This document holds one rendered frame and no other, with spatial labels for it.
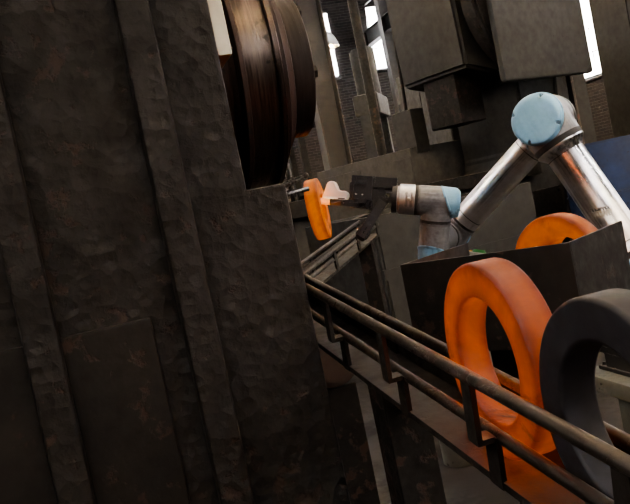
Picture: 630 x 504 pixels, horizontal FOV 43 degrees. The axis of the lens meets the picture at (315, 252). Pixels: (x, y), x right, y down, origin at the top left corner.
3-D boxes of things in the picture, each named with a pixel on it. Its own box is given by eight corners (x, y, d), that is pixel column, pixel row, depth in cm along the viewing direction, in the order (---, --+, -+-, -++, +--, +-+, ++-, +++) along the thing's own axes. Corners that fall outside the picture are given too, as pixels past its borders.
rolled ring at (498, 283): (515, 464, 81) (485, 473, 80) (455, 293, 87) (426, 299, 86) (602, 435, 64) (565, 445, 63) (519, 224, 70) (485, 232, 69)
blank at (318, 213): (320, 253, 202) (333, 250, 202) (303, 204, 193) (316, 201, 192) (319, 216, 214) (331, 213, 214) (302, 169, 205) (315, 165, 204)
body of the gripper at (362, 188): (351, 175, 205) (399, 178, 204) (349, 209, 206) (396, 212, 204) (348, 174, 198) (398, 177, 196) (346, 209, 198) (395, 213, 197)
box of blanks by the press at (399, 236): (404, 373, 373) (371, 209, 369) (315, 362, 445) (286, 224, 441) (559, 319, 425) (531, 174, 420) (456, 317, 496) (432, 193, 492)
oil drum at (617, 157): (625, 297, 449) (595, 139, 444) (565, 292, 506) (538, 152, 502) (712, 274, 464) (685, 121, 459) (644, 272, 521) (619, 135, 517)
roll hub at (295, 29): (302, 129, 149) (271, -23, 147) (270, 148, 176) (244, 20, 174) (331, 124, 150) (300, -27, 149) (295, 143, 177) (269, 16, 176)
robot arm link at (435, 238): (457, 261, 206) (460, 218, 204) (441, 267, 197) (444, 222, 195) (428, 257, 210) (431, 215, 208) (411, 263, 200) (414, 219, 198)
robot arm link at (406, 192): (413, 214, 204) (413, 215, 196) (395, 213, 204) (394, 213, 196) (416, 184, 203) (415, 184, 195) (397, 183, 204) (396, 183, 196)
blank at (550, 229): (562, 194, 117) (576, 191, 119) (497, 248, 128) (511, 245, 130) (620, 287, 112) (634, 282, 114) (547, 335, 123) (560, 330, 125)
